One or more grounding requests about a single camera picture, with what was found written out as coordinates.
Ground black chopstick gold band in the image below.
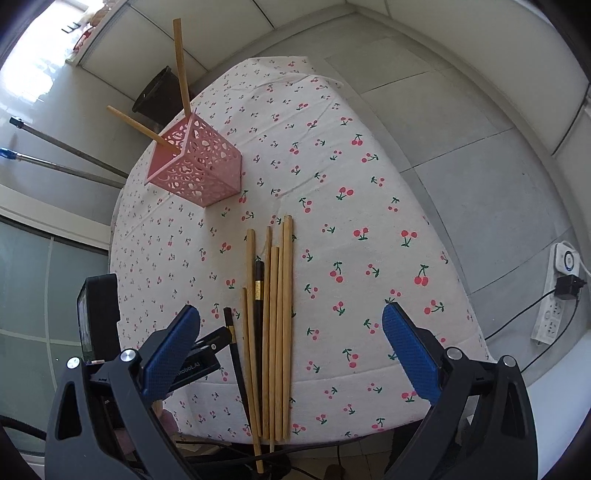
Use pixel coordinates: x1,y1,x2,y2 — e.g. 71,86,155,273
254,260,264,406

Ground light wooden chopstick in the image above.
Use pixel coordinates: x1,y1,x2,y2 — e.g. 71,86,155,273
172,18,191,118

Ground white kitchen cabinets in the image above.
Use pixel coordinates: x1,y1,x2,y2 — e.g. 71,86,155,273
64,0,591,195

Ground black power adapter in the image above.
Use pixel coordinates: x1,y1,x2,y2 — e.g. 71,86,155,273
554,275,586,300

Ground white power strip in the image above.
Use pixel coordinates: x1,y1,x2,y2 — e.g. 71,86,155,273
531,241,580,345

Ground pink perforated utensil basket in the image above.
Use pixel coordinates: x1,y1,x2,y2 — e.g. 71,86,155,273
145,114,242,208

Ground cherry print tablecloth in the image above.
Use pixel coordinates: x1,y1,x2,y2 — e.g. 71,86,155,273
110,56,489,444

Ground dark brown trash bin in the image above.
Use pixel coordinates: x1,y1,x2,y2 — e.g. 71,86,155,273
132,66,183,126

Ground black camera box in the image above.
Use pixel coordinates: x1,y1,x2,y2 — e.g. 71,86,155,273
77,274,120,362

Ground black cable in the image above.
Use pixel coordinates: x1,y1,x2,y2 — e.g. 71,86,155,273
483,287,581,374

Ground metal mop handle blue tip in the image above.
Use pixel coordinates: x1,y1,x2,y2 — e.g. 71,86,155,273
0,148,124,189

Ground metal mop handle dark tip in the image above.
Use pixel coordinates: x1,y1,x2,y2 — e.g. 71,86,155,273
9,117,127,178

